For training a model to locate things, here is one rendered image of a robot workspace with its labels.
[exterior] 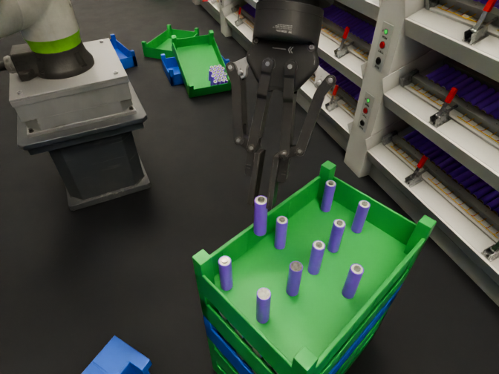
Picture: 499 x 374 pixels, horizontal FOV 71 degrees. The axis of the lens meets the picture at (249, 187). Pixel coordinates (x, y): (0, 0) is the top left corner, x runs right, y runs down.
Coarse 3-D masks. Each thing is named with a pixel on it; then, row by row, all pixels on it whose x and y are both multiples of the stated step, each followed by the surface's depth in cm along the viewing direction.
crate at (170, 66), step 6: (162, 54) 175; (162, 60) 176; (168, 60) 178; (174, 60) 179; (228, 60) 170; (168, 66) 180; (174, 66) 181; (168, 72) 166; (174, 72) 177; (168, 78) 171; (174, 78) 165; (180, 78) 166; (174, 84) 167; (180, 84) 168
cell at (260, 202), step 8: (256, 200) 45; (264, 200) 45; (256, 208) 45; (264, 208) 45; (256, 216) 46; (264, 216) 46; (256, 224) 47; (264, 224) 47; (256, 232) 48; (264, 232) 49
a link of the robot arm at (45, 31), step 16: (32, 0) 74; (48, 0) 77; (64, 0) 80; (32, 16) 76; (48, 16) 79; (64, 16) 81; (32, 32) 80; (48, 32) 81; (64, 32) 83; (32, 48) 84; (48, 48) 83; (64, 48) 85
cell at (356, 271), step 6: (354, 264) 47; (354, 270) 47; (360, 270) 47; (348, 276) 48; (354, 276) 47; (360, 276) 47; (348, 282) 48; (354, 282) 47; (348, 288) 49; (354, 288) 48; (342, 294) 51; (348, 294) 50; (354, 294) 50
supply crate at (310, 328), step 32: (320, 192) 64; (352, 192) 61; (288, 224) 61; (320, 224) 61; (384, 224) 59; (416, 224) 54; (192, 256) 47; (256, 256) 56; (288, 256) 56; (352, 256) 56; (384, 256) 56; (416, 256) 55; (256, 288) 52; (320, 288) 52; (384, 288) 46; (256, 320) 48; (288, 320) 48; (320, 320) 48; (352, 320) 43; (288, 352) 45; (320, 352) 45
